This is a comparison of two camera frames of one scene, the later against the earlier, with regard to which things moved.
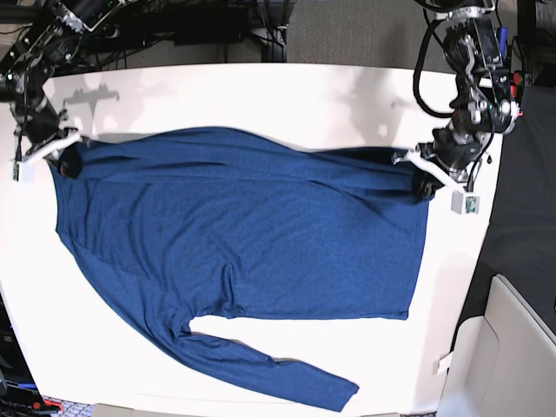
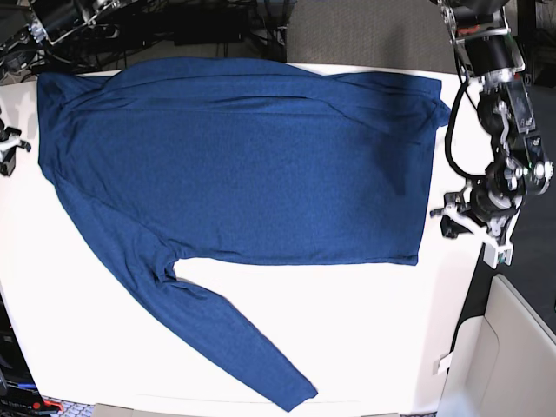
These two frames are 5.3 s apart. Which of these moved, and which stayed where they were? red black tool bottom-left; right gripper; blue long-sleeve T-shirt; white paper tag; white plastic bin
Moved: right gripper; blue long-sleeve T-shirt
Stayed: red black tool bottom-left; white plastic bin; white paper tag
